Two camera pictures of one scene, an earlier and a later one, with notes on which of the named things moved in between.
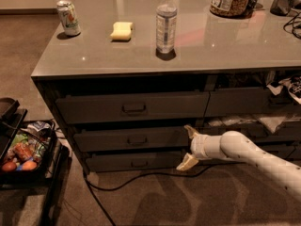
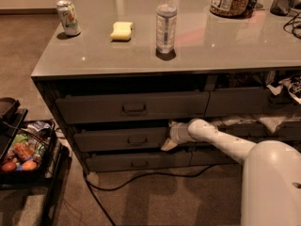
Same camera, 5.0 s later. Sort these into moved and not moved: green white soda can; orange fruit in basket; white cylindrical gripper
Moved: white cylindrical gripper
Not moved: green white soda can; orange fruit in basket
